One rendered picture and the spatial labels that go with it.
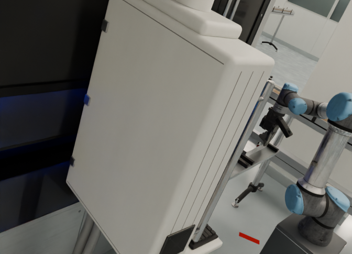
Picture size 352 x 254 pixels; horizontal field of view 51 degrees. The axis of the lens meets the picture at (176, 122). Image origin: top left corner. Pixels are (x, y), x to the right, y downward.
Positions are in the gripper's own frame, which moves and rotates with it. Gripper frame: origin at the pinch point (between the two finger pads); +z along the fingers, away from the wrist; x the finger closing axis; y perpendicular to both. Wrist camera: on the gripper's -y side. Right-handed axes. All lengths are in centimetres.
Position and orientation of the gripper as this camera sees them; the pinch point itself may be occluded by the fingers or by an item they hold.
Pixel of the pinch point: (266, 144)
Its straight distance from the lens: 204.1
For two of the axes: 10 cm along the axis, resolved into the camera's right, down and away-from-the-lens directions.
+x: -6.3, 1.6, -7.6
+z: -3.1, 8.4, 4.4
